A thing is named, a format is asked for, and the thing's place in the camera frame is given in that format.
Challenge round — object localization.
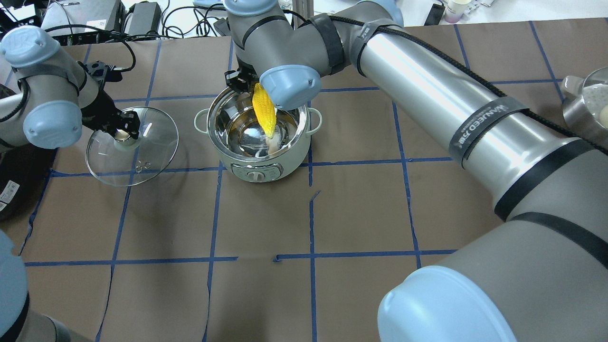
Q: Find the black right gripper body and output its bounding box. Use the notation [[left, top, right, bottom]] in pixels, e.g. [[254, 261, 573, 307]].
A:
[[224, 67, 260, 88]]

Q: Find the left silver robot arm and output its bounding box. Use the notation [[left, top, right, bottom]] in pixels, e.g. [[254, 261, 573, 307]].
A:
[[1, 26, 140, 342]]

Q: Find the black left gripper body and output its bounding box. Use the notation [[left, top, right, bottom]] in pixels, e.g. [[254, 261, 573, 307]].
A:
[[80, 61, 124, 133]]

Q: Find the black computer box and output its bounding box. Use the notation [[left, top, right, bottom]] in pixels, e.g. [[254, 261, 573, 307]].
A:
[[41, 0, 125, 36]]

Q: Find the glass pot lid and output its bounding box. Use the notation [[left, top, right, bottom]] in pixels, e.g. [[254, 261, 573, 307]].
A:
[[85, 106, 180, 188]]

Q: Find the small pot with corn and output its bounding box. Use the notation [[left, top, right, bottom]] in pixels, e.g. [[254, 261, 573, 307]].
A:
[[560, 67, 608, 149]]

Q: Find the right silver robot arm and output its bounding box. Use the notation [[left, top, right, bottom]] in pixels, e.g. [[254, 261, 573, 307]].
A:
[[307, 93, 607, 342]]

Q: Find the black power adapter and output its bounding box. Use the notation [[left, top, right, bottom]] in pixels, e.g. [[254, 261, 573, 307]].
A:
[[124, 1, 162, 38]]

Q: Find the dark brown rice cooker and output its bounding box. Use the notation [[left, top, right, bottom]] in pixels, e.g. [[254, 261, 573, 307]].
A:
[[0, 144, 56, 222]]

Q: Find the yellow corn cob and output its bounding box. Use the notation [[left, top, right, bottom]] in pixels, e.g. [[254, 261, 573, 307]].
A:
[[252, 83, 276, 139]]

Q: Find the white paper cup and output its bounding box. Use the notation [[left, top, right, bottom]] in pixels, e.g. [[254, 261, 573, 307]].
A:
[[444, 0, 472, 24]]

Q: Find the pale green electric pot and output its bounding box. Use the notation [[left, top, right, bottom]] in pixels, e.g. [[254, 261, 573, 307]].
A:
[[193, 88, 323, 183]]

